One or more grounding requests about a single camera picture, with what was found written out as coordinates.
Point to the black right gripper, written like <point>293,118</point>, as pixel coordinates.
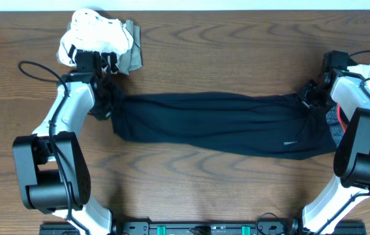
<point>302,95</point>

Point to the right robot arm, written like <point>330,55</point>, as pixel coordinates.
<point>346,86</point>

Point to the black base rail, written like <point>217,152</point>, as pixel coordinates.
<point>273,226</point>

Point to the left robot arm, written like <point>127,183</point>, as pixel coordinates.
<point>52,173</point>

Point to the white shirt with black print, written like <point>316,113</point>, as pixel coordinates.
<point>95,36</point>

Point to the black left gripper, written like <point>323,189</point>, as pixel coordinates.
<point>102,113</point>

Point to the black pants with red waistband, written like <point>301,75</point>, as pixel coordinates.
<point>275,126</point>

